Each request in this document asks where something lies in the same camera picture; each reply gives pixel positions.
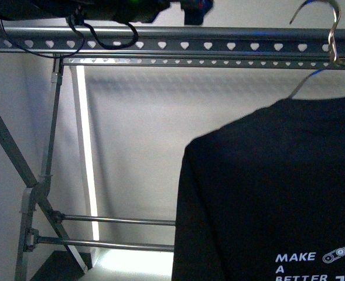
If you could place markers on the grey metal drying rack frame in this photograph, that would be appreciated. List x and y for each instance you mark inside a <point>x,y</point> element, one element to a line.
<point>37,189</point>

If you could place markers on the white LED light strip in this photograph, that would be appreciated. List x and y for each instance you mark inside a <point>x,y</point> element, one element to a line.
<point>84,139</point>

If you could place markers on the metal clothes hanger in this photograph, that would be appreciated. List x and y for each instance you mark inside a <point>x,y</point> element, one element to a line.
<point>335,60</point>

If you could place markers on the perforated metal hanging rail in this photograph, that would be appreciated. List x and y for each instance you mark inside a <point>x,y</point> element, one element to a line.
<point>225,41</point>

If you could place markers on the black printed t-shirt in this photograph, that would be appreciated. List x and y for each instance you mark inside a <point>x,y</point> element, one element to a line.
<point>263,198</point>

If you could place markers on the horizontal metal rod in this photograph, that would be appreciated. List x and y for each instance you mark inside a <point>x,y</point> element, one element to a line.
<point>116,220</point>
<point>102,243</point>

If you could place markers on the lower horizontal metal rod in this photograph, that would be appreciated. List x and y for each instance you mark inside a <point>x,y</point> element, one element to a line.
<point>102,243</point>

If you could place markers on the upper horizontal metal rod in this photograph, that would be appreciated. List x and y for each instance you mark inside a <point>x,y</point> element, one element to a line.
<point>116,220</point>

